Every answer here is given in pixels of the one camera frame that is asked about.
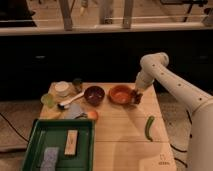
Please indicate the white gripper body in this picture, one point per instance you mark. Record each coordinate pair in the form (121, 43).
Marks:
(140, 86)

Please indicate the dark purple grape bunch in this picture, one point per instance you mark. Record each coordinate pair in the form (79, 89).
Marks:
(136, 96)

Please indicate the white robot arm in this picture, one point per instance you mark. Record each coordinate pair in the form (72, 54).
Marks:
(198, 103)

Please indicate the red bowl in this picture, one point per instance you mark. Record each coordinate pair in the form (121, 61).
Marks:
(120, 94)

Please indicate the dark purple bowl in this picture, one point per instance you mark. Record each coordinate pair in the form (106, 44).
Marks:
(94, 95)

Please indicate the orange peach fruit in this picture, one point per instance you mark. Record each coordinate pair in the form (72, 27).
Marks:
(93, 115)

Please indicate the dark small jar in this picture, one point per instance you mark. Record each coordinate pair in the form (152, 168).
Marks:
(77, 83)

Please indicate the grey folded cloth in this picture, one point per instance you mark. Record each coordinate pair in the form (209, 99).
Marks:
(74, 112)

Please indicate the white round container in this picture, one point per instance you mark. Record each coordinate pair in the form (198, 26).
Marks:
(62, 88)

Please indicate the white plastic spoon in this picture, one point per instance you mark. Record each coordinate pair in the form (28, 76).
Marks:
(65, 104)

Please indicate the wooden block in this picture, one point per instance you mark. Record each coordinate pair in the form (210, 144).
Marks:
(71, 142)

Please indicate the green plastic tray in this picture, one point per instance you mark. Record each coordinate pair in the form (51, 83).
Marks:
(53, 133)

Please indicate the blue grey sponge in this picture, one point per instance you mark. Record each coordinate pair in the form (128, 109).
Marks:
(50, 159)

